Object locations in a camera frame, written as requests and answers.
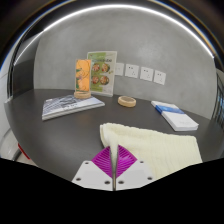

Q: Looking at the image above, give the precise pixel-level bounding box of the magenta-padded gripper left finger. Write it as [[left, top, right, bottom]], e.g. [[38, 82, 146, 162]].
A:
[[71, 146, 115, 192]]

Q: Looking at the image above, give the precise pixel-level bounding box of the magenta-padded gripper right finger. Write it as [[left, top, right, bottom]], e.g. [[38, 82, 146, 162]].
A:
[[115, 144, 155, 192]]

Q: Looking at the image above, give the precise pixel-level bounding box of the cream terry towel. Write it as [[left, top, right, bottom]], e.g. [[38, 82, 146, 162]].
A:
[[99, 122, 204, 183]]

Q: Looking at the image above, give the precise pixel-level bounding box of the white and blue booklet stack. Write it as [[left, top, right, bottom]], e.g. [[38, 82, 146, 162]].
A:
[[150, 100, 200, 132]]

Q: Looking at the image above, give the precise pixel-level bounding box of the round wooden coaster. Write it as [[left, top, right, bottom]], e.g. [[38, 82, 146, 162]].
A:
[[117, 95, 137, 108]]

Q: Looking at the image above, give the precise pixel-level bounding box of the grey magazine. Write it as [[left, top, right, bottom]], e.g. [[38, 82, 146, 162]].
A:
[[41, 94, 106, 121]]

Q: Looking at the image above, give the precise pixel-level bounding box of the orange card in wooden stand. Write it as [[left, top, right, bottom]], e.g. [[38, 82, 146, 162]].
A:
[[73, 58, 92, 100]]

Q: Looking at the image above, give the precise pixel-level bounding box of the green menu sign stand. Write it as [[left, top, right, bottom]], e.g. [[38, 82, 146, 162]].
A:
[[86, 50, 118, 98]]

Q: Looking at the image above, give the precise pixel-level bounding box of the ceiling LED light strip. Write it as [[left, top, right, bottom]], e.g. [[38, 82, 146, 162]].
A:
[[14, 3, 214, 64]]

